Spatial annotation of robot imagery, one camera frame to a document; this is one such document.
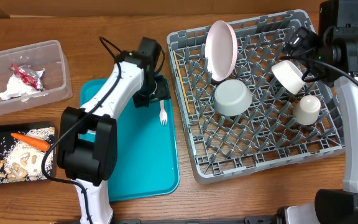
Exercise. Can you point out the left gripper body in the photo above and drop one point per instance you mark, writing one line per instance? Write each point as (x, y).
(158, 89)

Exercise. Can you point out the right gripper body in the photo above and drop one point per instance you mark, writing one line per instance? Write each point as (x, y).
(302, 45)

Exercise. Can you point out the white plastic fork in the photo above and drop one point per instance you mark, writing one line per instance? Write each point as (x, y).
(163, 114)

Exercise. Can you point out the wooden chopstick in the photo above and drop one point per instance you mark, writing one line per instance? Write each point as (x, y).
(181, 82)

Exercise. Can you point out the white ceramic bowl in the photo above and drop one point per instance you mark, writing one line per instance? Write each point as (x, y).
(289, 76)

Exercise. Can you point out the white paper cup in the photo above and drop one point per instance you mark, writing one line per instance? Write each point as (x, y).
(306, 111)

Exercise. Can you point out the grey bowl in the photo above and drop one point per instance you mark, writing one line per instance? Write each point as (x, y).
(232, 98)

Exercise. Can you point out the white round plate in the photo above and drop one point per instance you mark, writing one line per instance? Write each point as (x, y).
(221, 50)

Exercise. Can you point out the red foil wrapper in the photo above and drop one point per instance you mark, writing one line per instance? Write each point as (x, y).
(26, 76)

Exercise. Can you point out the orange carrot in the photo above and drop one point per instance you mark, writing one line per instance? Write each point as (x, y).
(34, 142)

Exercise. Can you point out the white napkin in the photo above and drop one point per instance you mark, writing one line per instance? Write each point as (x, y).
(16, 87)

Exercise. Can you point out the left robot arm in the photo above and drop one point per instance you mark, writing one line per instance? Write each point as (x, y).
(87, 146)

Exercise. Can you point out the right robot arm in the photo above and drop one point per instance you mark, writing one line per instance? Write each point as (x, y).
(336, 206)

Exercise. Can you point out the grey dishwasher rack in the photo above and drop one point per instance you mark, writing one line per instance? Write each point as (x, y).
(266, 135)

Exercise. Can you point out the black waste tray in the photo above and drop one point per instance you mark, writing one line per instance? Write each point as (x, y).
(26, 126)

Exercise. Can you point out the teal plastic tray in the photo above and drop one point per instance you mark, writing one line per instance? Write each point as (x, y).
(147, 156)

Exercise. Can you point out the rice and peanut shells pile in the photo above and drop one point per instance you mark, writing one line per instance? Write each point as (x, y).
(20, 162)

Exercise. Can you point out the clear plastic bin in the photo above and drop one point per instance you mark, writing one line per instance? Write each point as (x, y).
(46, 57)

